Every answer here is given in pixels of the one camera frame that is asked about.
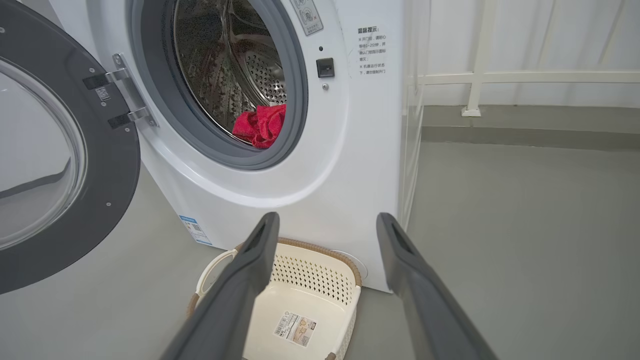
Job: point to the red and white garment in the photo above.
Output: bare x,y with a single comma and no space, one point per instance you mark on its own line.
262,125

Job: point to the white front-load washing machine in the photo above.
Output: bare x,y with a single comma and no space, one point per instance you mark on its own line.
325,165

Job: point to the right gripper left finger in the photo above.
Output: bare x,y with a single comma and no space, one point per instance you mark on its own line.
225,310

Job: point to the cream laundry basket brown rim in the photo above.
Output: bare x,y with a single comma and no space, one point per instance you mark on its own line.
310,300

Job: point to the round black washer door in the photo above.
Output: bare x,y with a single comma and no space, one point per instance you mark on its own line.
115,165

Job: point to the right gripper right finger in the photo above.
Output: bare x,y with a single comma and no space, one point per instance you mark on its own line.
430,310

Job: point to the white metal railing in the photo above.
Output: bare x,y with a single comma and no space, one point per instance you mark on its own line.
477,77

